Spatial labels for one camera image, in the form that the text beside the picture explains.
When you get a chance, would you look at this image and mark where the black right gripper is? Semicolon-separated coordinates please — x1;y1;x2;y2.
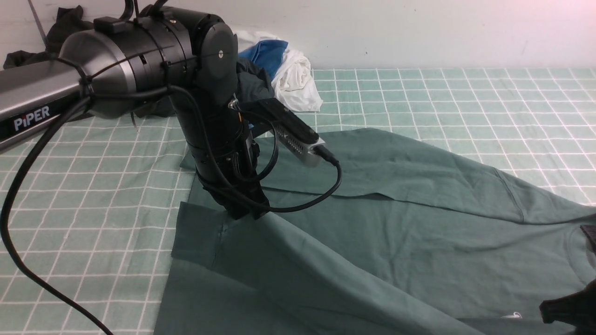
539;280;596;332

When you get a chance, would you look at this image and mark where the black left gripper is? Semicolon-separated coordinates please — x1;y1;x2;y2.
188;135;270;219

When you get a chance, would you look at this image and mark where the green long-sleeve top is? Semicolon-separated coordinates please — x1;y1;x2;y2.
155;128;595;335

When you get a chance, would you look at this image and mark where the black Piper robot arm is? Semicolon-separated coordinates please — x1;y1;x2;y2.
1;7;595;335

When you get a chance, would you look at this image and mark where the dark grey crumpled garment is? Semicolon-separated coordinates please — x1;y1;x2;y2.
236;57;275;104

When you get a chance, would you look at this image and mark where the white crumpled garment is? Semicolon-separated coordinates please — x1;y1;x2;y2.
234;30;323;112

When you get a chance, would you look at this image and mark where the blue crumpled garment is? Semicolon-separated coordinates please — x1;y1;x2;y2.
238;40;289;79

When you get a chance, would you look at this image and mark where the green checked tablecloth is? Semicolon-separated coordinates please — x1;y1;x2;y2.
9;68;595;335

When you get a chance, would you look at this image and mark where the dark olive crumpled garment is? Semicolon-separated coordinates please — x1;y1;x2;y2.
2;6;94;70

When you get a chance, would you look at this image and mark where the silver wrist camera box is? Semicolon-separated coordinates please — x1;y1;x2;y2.
237;98;325;168

